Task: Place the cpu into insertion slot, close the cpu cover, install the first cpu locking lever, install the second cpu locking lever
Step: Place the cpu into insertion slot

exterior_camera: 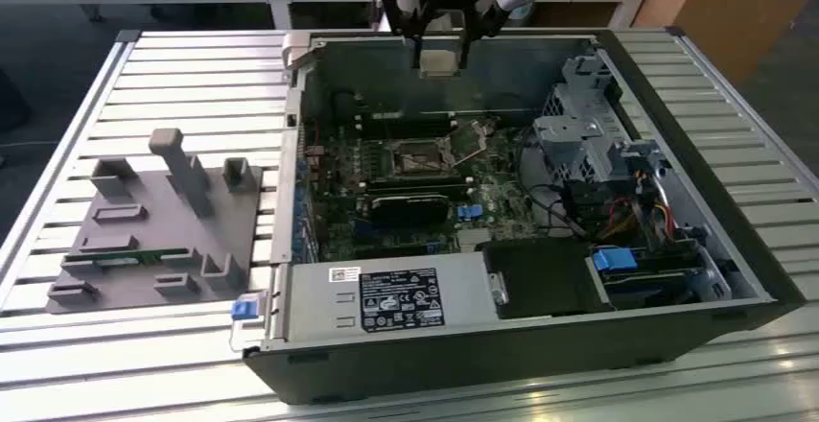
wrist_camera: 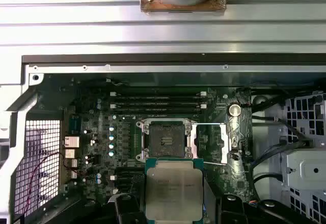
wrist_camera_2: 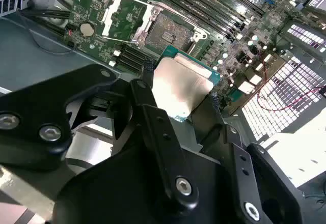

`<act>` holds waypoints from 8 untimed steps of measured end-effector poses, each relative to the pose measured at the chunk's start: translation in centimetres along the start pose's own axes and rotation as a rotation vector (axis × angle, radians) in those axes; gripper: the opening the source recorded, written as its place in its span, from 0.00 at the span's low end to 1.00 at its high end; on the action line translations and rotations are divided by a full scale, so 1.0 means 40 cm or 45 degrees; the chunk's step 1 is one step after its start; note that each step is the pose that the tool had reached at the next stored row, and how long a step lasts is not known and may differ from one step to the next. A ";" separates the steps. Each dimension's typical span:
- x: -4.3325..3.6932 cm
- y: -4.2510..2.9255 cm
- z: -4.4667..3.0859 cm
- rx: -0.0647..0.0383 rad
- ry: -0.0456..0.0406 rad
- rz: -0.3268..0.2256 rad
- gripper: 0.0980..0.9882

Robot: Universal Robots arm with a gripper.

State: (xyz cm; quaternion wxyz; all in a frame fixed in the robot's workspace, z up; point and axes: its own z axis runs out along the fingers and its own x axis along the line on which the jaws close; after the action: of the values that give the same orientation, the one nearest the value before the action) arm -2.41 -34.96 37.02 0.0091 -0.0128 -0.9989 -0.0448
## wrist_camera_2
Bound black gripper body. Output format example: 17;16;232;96
53;142;242;224

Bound silver green CPU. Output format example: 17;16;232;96
150;45;222;123

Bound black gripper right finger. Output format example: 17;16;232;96
201;94;306;224

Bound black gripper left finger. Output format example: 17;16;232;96
0;61;200;210

